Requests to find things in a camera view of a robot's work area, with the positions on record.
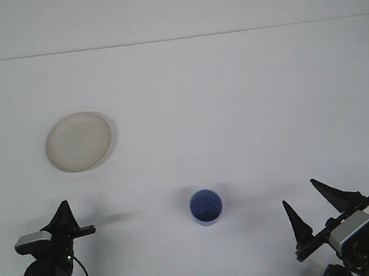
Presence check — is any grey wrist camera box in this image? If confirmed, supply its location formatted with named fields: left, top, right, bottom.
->
left=12, top=229, right=55, bottom=257
left=324, top=209, right=369, bottom=256

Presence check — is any pale blue cup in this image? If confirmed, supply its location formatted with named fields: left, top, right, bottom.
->
left=187, top=185, right=226, bottom=229

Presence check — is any pale round plate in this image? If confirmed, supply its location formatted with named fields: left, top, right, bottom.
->
left=41, top=108, right=117, bottom=177

